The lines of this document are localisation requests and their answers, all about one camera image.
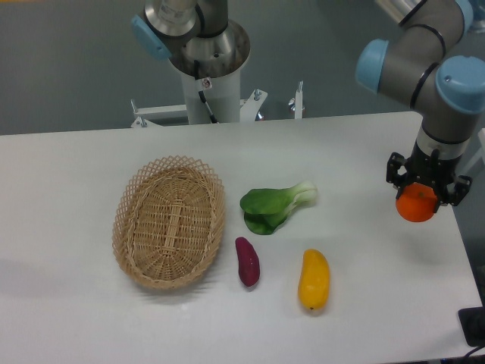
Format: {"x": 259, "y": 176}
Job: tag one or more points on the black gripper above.
{"x": 430, "y": 171}

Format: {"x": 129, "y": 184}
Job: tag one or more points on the orange fruit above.
{"x": 416, "y": 203}

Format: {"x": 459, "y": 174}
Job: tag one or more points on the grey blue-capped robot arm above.
{"x": 208, "y": 50}

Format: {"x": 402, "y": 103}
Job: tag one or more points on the woven wicker basket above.
{"x": 169, "y": 223}

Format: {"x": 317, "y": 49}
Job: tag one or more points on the yellow mango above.
{"x": 314, "y": 282}

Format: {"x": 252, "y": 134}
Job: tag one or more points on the black device at table edge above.
{"x": 472, "y": 323}

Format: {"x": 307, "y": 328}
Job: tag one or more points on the green bok choy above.
{"x": 266, "y": 209}

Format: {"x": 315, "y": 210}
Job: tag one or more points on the purple sweet potato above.
{"x": 248, "y": 260}

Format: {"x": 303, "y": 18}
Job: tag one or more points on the white frame at right edge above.
{"x": 475, "y": 165}

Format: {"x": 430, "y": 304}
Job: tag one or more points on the white pedestal base frame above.
{"x": 159, "y": 112}

